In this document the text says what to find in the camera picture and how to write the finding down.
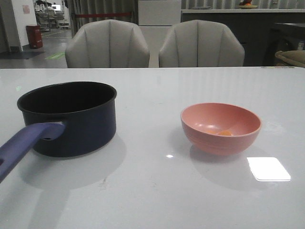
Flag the pink plastic bowl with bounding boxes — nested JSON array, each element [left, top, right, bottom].
[[181, 103, 262, 156]]

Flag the orange ham pieces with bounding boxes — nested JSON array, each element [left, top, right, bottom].
[[206, 129, 233, 136]]

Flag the dark blue saucepan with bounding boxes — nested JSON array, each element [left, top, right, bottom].
[[0, 82, 117, 179]]

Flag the right beige upholstered chair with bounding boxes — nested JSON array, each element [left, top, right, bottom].
[[159, 20, 245, 68]]

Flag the beige upholstered chair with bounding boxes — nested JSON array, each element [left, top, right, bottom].
[[159, 20, 245, 68], [65, 20, 150, 68]]

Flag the left beige upholstered chair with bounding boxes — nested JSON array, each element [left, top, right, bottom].
[[65, 20, 150, 68]]

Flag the white cabinet column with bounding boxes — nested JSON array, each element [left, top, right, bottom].
[[138, 0, 181, 68]]

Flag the red barrier belt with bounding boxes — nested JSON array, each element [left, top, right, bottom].
[[74, 11, 133, 18]]

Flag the grey curtain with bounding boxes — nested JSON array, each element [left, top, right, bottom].
[[65, 0, 138, 36]]

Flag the dark kitchen counter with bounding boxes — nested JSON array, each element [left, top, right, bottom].
[[181, 9, 305, 66]]

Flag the fruit plate on counter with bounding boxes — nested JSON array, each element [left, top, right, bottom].
[[238, 0, 258, 9]]

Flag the red trash bin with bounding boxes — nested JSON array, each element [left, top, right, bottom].
[[26, 25, 43, 49]]

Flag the dark floor mat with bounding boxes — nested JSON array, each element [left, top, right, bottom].
[[0, 51, 45, 60]]

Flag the beige cushion at right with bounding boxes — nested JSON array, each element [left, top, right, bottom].
[[275, 50, 305, 68]]

